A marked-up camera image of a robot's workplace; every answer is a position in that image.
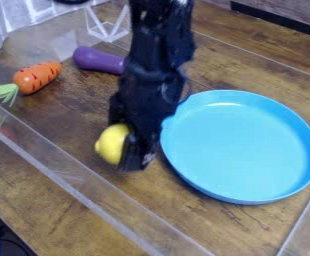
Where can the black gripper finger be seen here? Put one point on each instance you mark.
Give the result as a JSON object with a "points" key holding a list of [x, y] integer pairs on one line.
{"points": [[137, 152], [116, 111]]}

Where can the orange toy carrot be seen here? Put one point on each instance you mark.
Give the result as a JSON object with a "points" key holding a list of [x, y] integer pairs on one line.
{"points": [[28, 80]]}

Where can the clear acrylic triangular bracket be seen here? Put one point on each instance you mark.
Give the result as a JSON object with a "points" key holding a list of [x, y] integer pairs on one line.
{"points": [[104, 30]]}

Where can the purple toy eggplant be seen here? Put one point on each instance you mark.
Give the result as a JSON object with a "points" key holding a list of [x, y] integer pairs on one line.
{"points": [[92, 59]]}

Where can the yellow toy lemon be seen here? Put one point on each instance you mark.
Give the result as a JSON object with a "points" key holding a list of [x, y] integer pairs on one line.
{"points": [[108, 146]]}

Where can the clear acrylic barrier wall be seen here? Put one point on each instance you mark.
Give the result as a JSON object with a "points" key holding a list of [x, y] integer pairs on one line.
{"points": [[73, 207]]}

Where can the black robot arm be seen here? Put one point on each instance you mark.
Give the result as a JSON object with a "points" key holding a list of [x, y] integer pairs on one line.
{"points": [[161, 43]]}

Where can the grey white checkered curtain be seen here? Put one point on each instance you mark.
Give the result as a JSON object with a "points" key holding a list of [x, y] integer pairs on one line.
{"points": [[21, 13]]}

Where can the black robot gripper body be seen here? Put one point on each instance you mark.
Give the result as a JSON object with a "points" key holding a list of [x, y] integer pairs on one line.
{"points": [[149, 95]]}

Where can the blue round plastic tray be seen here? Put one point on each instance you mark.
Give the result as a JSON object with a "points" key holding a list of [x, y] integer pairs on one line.
{"points": [[238, 146]]}

